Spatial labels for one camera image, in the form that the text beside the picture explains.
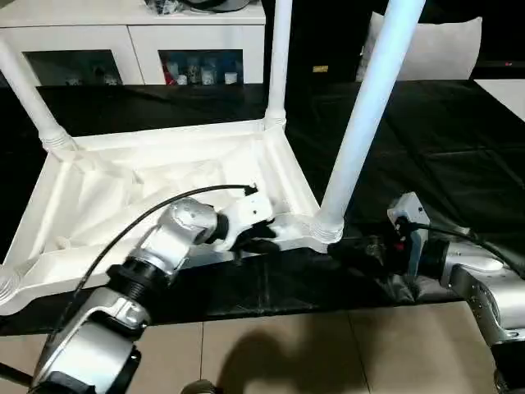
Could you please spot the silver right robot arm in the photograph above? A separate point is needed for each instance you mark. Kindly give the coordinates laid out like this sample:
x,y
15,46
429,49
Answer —
x,y
484,287

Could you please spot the black table frame leg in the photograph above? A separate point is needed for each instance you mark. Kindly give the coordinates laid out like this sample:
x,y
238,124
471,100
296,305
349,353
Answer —
x,y
16,373

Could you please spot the small red bottle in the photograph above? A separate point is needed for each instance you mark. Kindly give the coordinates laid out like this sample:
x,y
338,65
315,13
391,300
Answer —
x,y
170,74

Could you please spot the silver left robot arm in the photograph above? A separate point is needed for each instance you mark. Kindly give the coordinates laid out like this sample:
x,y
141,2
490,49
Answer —
x,y
176,234

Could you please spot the light grey pillow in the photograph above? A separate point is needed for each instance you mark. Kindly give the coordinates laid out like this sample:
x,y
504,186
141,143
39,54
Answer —
x,y
443,49

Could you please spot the white plastic table top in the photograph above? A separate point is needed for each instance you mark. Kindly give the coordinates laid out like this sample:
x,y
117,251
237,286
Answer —
x,y
143,164

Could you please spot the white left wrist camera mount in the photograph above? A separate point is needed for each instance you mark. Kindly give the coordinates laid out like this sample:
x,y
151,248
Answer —
x,y
250,209

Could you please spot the white plastic table leg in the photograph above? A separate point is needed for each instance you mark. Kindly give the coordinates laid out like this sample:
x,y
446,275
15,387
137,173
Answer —
x,y
279,61
369,102
8,283
28,94

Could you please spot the dark robot foot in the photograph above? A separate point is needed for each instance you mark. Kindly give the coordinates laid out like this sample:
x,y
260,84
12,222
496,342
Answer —
x,y
201,388

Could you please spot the white flat board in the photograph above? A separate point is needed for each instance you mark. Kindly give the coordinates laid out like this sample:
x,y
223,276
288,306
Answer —
x,y
504,96

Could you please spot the white cabinet with glass doors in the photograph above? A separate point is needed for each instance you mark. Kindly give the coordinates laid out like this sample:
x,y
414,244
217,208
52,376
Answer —
x,y
123,37

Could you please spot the black sofa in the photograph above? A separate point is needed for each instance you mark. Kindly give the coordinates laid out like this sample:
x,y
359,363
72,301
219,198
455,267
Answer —
x,y
320,41

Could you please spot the small white cup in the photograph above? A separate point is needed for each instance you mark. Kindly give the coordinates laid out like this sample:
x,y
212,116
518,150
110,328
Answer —
x,y
230,78

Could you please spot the black work mat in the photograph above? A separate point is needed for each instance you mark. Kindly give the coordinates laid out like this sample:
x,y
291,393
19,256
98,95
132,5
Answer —
x,y
451,164

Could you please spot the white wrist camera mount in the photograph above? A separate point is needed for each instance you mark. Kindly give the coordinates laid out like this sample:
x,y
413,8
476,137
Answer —
x,y
250,209
410,205

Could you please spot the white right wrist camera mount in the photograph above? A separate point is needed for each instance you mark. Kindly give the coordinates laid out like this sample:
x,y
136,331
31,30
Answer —
x,y
410,205

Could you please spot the white printed bottle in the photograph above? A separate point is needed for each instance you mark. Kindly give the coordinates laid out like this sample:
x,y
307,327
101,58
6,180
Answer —
x,y
207,74

